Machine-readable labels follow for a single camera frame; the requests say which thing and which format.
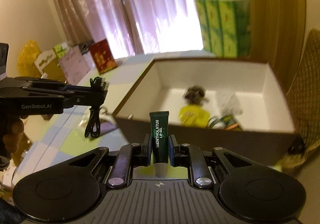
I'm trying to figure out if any brown cardboard box white inside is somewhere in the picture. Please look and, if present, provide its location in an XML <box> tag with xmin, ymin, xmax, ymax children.
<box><xmin>111</xmin><ymin>58</ymin><xmax>300</xmax><ymax>167</ymax></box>

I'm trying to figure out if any red gold printed gift box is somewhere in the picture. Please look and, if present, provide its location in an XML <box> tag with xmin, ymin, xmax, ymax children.
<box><xmin>89</xmin><ymin>39</ymin><xmax>118</xmax><ymax>75</ymax></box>

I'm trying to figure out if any green white carton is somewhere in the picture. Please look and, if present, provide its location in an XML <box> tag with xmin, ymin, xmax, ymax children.
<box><xmin>53</xmin><ymin>42</ymin><xmax>72</xmax><ymax>58</ymax></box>

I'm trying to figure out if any dark green lip gel tube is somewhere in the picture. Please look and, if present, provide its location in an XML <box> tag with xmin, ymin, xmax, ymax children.
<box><xmin>149</xmin><ymin>111</ymin><xmax>170</xmax><ymax>178</ymax></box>

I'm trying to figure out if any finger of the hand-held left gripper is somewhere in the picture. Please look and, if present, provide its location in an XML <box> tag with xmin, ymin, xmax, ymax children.
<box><xmin>15</xmin><ymin>76</ymin><xmax>105</xmax><ymax>97</ymax></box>
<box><xmin>63</xmin><ymin>96</ymin><xmax>105</xmax><ymax>112</ymax></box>

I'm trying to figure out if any person's left hand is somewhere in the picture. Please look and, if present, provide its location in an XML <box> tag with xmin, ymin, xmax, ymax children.
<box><xmin>2</xmin><ymin>116</ymin><xmax>25</xmax><ymax>158</ymax></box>

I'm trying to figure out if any chair with quilted tan cover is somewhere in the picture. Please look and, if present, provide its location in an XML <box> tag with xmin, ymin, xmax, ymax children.
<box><xmin>276</xmin><ymin>28</ymin><xmax>320</xmax><ymax>172</ymax></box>

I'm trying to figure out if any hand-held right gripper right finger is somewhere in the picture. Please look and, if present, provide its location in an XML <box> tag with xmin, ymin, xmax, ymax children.
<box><xmin>168</xmin><ymin>134</ymin><xmax>263</xmax><ymax>189</ymax></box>

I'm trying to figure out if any green printed packaging card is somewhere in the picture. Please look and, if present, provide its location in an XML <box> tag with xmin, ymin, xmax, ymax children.
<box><xmin>207</xmin><ymin>114</ymin><xmax>243</xmax><ymax>131</ymax></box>

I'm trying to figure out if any purple cream tube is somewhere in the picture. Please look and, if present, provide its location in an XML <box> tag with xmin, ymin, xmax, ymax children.
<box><xmin>100</xmin><ymin>118</ymin><xmax>119</xmax><ymax>136</ymax></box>

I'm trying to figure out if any stack of green tissue packs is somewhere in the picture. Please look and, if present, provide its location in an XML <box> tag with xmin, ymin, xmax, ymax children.
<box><xmin>195</xmin><ymin>0</ymin><xmax>252</xmax><ymax>59</ymax></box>

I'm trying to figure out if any clear bag of white items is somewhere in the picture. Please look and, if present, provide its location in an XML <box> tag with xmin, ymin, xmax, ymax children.
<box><xmin>216</xmin><ymin>90</ymin><xmax>244</xmax><ymax>117</ymax></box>

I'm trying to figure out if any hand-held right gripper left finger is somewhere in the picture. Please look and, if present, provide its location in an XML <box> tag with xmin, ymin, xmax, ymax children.
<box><xmin>56</xmin><ymin>134</ymin><xmax>152</xmax><ymax>189</ymax></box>

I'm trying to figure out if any checked cloth covered desktop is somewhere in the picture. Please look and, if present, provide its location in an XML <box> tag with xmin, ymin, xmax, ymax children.
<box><xmin>14</xmin><ymin>50</ymin><xmax>218</xmax><ymax>179</ymax></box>

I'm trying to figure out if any pink lace curtain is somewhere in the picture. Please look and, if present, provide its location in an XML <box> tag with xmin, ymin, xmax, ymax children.
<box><xmin>45</xmin><ymin>0</ymin><xmax>225</xmax><ymax>64</ymax></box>

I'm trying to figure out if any yellow plastic bag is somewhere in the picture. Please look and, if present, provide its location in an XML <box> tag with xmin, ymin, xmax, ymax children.
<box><xmin>17</xmin><ymin>41</ymin><xmax>43</xmax><ymax>78</ymax></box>

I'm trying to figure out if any yellow snack packet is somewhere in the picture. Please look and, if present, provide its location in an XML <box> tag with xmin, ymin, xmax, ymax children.
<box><xmin>178</xmin><ymin>104</ymin><xmax>212</xmax><ymax>128</ymax></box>

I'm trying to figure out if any black cable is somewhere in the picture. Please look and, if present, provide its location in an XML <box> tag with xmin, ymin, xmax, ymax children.
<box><xmin>84</xmin><ymin>76</ymin><xmax>110</xmax><ymax>139</ymax></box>

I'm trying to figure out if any white cardboard carton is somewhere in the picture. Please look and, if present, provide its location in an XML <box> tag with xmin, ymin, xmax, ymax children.
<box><xmin>34</xmin><ymin>50</ymin><xmax>59</xmax><ymax>78</ymax></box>

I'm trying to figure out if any pink cardboard box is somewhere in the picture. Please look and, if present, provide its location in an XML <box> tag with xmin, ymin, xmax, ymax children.
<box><xmin>59</xmin><ymin>46</ymin><xmax>92</xmax><ymax>84</ymax></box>

